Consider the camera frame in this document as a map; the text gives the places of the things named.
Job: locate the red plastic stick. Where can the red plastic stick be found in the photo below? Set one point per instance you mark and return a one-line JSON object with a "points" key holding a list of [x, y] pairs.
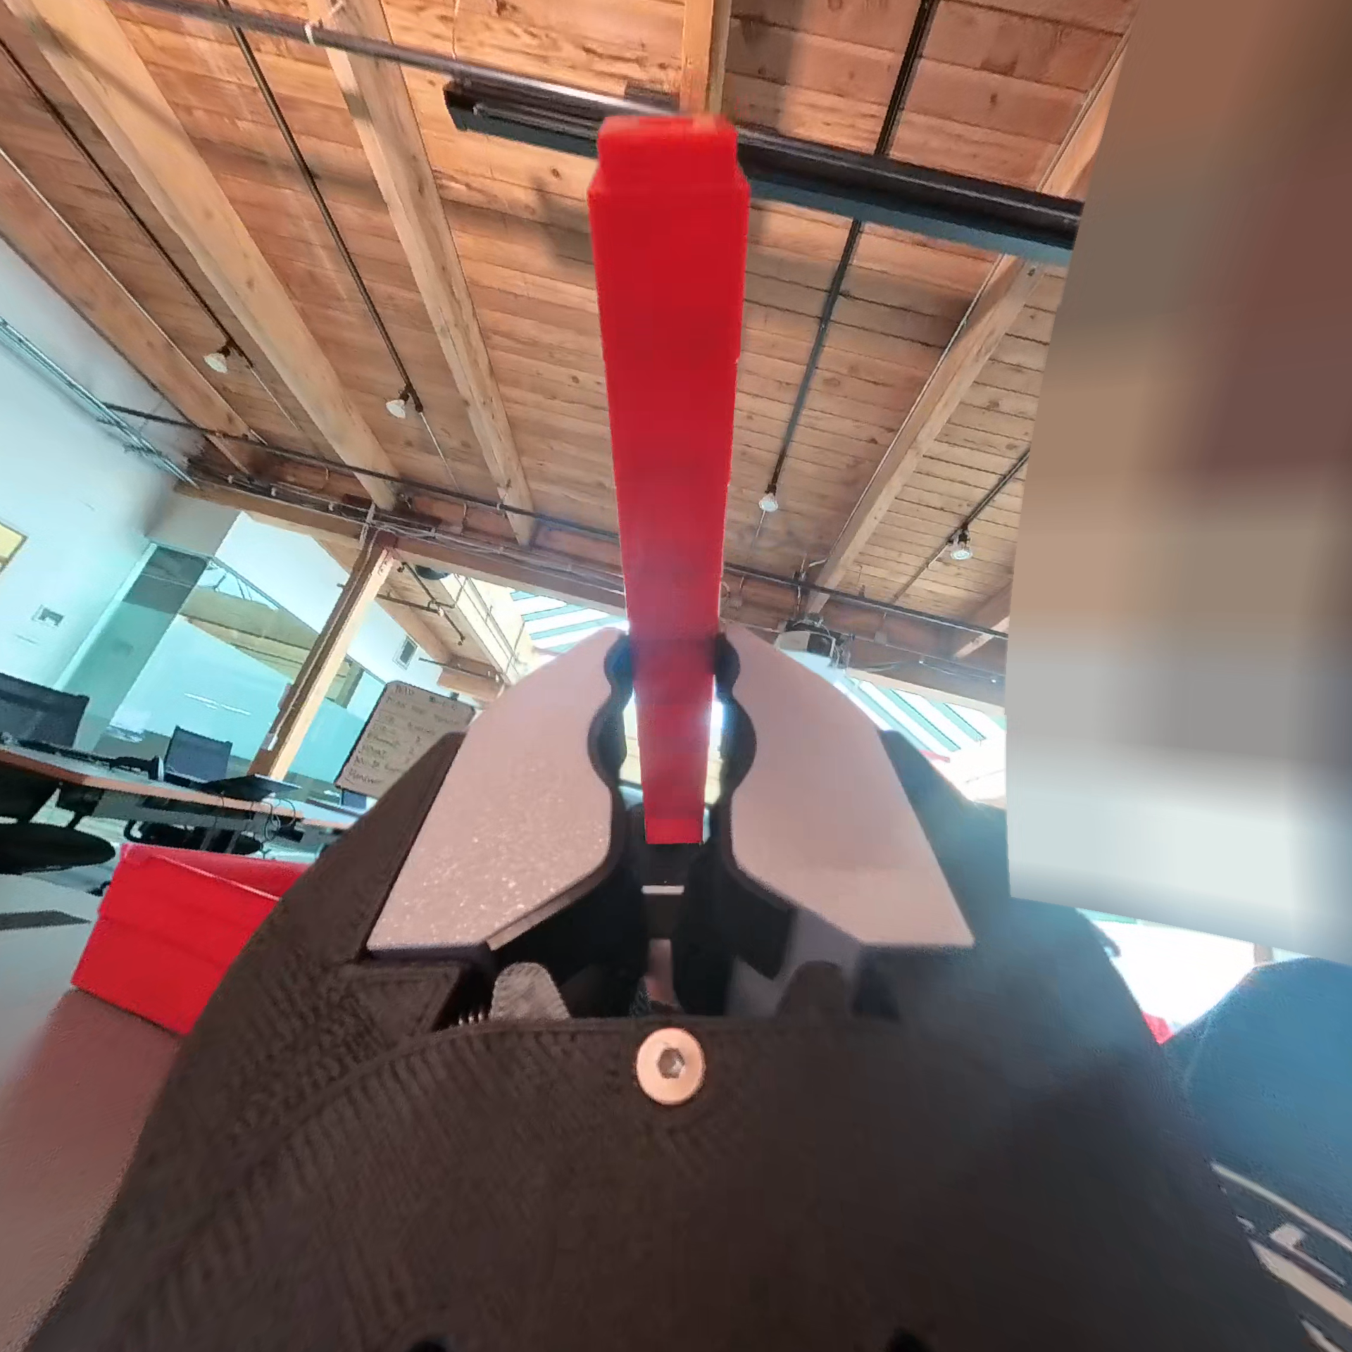
{"points": [[665, 422]]}

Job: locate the black ceiling track rail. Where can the black ceiling track rail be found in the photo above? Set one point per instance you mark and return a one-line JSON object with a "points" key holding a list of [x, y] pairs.
{"points": [[845, 186]]}

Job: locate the red plastic bin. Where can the red plastic bin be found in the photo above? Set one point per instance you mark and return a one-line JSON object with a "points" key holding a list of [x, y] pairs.
{"points": [[169, 929]]}

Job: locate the long wooden office desk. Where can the long wooden office desk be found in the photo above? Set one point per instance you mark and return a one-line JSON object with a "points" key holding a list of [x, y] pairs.
{"points": [[127, 788]]}

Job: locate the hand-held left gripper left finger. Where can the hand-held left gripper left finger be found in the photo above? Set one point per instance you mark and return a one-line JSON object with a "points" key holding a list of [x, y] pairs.
{"points": [[507, 834]]}

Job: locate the ceiling projector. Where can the ceiling projector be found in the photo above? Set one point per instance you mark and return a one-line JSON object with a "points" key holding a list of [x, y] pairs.
{"points": [[811, 641]]}

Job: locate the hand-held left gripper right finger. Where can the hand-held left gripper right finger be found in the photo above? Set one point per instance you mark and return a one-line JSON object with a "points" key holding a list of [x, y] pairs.
{"points": [[834, 834]]}

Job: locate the wooden support post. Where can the wooden support post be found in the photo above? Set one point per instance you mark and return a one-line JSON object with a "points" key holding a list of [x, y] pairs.
{"points": [[327, 656]]}

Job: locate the whiteboard on stand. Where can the whiteboard on stand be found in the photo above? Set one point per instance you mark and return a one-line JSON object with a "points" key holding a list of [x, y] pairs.
{"points": [[396, 740]]}

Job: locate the black office chair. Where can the black office chair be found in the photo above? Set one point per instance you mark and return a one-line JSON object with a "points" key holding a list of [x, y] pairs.
{"points": [[198, 756]]}

